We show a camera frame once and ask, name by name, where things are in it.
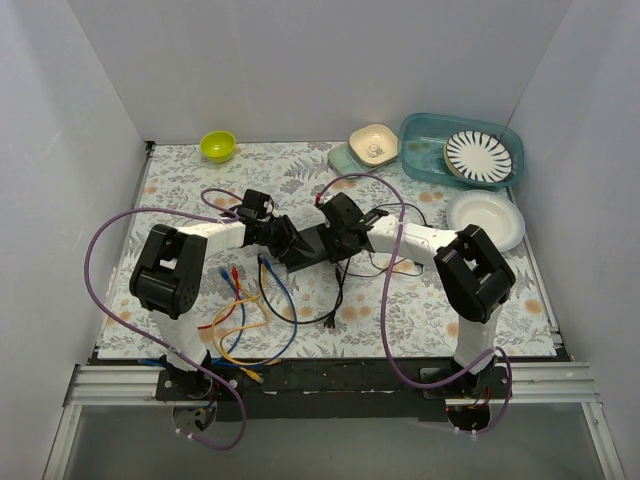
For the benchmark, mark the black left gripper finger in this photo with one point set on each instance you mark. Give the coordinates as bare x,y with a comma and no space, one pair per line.
290,254
289,233

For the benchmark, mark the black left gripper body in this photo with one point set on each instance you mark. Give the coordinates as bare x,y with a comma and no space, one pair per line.
288,236

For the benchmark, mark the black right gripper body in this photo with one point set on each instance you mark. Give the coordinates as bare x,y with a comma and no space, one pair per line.
329,240

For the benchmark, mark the black network switch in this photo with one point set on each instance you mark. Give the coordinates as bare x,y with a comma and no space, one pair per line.
314,245

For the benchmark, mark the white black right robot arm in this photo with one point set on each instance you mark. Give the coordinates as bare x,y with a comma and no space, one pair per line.
475,276

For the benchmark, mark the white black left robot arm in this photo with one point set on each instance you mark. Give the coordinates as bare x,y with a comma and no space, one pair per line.
167,276

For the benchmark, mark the floral patterned table mat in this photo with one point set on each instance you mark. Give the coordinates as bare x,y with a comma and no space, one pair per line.
315,316

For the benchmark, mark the pale green divided tray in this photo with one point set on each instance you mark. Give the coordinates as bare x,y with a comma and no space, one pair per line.
345,162

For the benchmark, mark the beige square panda bowl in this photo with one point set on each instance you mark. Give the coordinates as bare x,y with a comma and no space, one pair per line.
374,145

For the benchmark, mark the lime green bowl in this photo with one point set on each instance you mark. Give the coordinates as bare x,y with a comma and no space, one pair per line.
218,146

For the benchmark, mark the teal plastic basin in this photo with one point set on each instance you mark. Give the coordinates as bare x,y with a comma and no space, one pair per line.
422,148

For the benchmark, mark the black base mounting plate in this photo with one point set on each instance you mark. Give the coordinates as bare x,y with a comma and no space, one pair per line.
338,390

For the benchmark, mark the blue striped white plate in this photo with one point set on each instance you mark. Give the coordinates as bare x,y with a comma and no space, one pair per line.
477,156

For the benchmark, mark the white round plate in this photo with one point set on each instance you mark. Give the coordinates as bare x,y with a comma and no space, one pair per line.
496,215

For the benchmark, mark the aluminium frame rail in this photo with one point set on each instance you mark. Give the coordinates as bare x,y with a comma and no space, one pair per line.
536,383

